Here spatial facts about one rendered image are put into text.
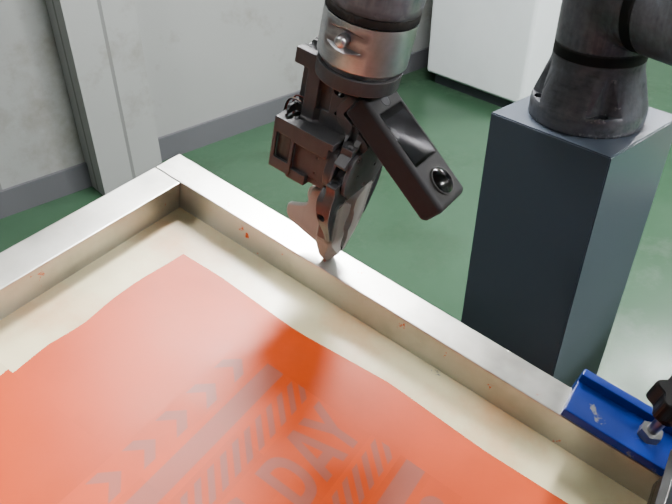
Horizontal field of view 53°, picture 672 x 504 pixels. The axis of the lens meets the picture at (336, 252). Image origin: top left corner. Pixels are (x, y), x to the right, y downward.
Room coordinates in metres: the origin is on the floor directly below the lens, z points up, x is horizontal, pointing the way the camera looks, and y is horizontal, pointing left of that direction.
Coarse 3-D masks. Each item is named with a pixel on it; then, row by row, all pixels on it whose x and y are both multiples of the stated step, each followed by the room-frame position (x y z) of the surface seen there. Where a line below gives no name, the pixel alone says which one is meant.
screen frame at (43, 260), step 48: (144, 192) 0.60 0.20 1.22; (192, 192) 0.62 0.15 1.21; (240, 192) 0.63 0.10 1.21; (48, 240) 0.51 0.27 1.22; (96, 240) 0.53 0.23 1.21; (240, 240) 0.59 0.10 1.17; (288, 240) 0.56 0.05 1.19; (0, 288) 0.45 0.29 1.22; (48, 288) 0.49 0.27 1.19; (336, 288) 0.52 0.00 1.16; (384, 288) 0.52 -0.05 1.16; (432, 336) 0.46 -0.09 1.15; (480, 336) 0.47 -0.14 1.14; (480, 384) 0.43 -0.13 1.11; (528, 384) 0.42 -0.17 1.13; (576, 432) 0.38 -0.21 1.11; (624, 480) 0.36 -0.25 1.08
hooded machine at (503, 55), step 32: (448, 0) 3.91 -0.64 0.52; (480, 0) 3.75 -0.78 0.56; (512, 0) 3.59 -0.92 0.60; (544, 0) 3.52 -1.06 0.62; (448, 32) 3.89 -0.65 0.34; (480, 32) 3.73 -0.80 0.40; (512, 32) 3.57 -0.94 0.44; (544, 32) 3.56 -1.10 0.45; (448, 64) 3.88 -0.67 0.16; (480, 64) 3.71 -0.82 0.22; (512, 64) 3.55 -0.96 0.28; (544, 64) 3.60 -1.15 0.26; (480, 96) 3.74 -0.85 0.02; (512, 96) 3.53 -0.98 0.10
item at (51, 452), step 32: (0, 384) 0.38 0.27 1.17; (0, 416) 0.35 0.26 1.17; (32, 416) 0.36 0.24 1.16; (64, 416) 0.36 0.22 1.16; (0, 448) 0.33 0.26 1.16; (32, 448) 0.33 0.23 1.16; (64, 448) 0.33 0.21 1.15; (96, 448) 0.33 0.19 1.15; (0, 480) 0.30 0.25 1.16; (32, 480) 0.30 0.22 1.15; (64, 480) 0.31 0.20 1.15
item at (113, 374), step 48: (144, 288) 0.51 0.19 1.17; (192, 288) 0.52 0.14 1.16; (96, 336) 0.44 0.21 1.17; (144, 336) 0.45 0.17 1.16; (192, 336) 0.46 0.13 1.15; (240, 336) 0.46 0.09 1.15; (288, 336) 0.47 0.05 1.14; (48, 384) 0.39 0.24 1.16; (96, 384) 0.39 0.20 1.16; (144, 384) 0.40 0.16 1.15; (336, 384) 0.42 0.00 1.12; (384, 384) 0.43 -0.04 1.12; (96, 432) 0.35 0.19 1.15; (384, 432) 0.38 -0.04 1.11; (432, 432) 0.39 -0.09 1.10; (480, 480) 0.35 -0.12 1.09; (528, 480) 0.35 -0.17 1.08
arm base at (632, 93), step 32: (576, 64) 0.81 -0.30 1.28; (608, 64) 0.79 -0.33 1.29; (640, 64) 0.80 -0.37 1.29; (544, 96) 0.82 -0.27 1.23; (576, 96) 0.79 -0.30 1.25; (608, 96) 0.79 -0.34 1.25; (640, 96) 0.80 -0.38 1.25; (576, 128) 0.78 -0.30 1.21; (608, 128) 0.77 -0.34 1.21; (640, 128) 0.79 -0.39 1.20
